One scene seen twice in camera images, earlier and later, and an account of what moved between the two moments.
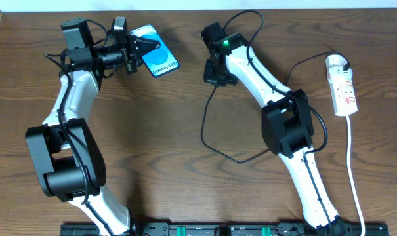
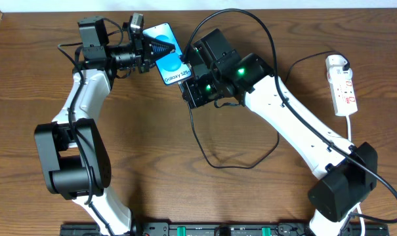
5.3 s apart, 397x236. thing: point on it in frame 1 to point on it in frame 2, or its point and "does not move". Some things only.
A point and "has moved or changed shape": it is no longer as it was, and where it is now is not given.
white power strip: (344, 98) does not move
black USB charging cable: (285, 83) to (287, 71)
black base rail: (231, 229) does not move
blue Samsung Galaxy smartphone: (160, 61) has moved or changed shape
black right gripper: (216, 77) to (191, 76)
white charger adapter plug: (335, 73) does not move
